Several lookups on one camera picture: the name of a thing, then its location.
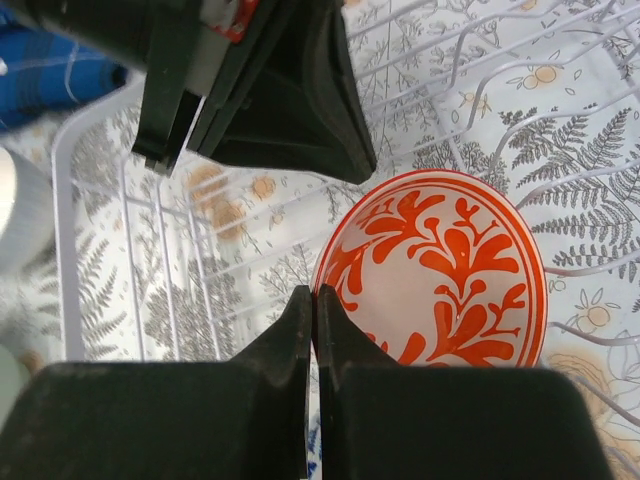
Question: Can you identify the orange floral bowl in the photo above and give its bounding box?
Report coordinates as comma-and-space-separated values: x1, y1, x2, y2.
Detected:
313, 169, 548, 367

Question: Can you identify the floral table mat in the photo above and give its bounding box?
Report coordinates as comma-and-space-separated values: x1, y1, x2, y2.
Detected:
0, 0, 640, 480

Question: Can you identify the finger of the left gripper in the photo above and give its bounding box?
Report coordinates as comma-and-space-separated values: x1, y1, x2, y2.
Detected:
187, 1, 377, 183

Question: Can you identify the celadon green bowl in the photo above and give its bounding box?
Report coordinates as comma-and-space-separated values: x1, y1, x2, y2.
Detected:
0, 346, 30, 426

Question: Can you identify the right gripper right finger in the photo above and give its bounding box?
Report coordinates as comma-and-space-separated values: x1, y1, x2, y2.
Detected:
316, 286, 612, 479

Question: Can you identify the blue plaid cloth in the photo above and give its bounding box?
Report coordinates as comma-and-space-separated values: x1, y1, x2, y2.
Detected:
1, 7, 128, 132

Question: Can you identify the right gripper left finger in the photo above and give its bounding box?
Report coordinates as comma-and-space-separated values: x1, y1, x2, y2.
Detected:
1, 286, 312, 479

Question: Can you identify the white bowl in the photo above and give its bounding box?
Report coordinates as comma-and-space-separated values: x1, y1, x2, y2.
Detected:
1, 148, 54, 275

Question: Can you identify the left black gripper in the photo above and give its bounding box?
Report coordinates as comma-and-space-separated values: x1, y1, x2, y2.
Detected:
9, 1, 280, 170

